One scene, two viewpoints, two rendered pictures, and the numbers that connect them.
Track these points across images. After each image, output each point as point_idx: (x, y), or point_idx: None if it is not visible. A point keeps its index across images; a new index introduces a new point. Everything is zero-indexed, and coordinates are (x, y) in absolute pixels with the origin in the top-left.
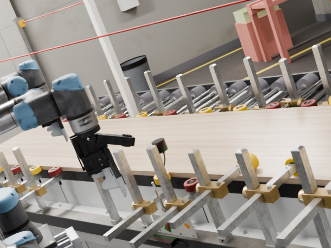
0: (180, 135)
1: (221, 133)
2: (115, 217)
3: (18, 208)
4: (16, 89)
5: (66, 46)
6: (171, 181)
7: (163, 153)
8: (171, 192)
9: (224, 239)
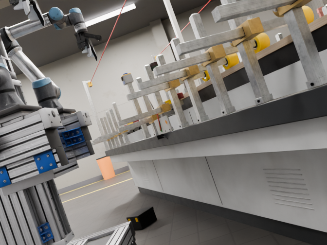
0: None
1: None
2: (146, 133)
3: (46, 87)
4: (52, 13)
5: (118, 17)
6: None
7: None
8: (158, 98)
9: (180, 124)
